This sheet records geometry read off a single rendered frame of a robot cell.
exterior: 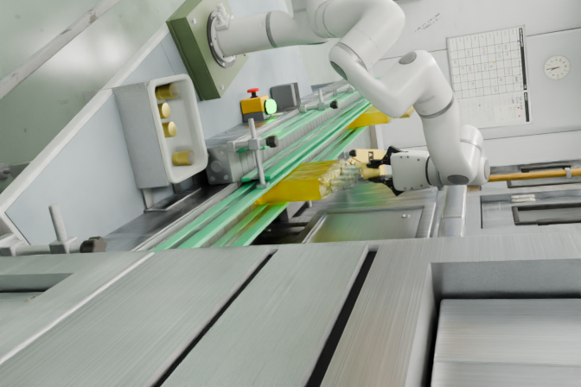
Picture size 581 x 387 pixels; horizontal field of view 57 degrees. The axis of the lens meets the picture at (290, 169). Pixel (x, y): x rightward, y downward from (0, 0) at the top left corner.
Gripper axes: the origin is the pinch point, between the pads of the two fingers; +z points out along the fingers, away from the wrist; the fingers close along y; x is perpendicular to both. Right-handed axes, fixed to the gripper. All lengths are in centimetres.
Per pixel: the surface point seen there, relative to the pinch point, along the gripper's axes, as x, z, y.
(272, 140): 27.6, 11.0, 15.7
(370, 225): 6.9, 0.4, -12.6
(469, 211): -12.4, -19.4, -15.2
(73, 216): 72, 26, 13
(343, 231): 12.4, 5.4, -12.6
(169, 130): 43, 26, 23
